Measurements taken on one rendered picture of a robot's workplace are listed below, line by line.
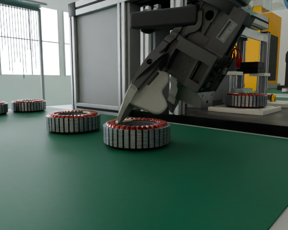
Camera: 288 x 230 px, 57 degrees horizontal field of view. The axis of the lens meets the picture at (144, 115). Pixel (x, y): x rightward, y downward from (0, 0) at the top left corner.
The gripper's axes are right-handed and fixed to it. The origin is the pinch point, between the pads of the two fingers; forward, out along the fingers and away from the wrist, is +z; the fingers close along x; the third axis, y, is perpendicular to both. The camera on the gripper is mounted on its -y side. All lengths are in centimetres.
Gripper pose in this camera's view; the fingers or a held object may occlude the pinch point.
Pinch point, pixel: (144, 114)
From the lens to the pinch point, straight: 43.5
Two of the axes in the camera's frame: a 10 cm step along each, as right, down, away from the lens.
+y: 7.1, 5.6, -4.3
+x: 5.7, -1.1, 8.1
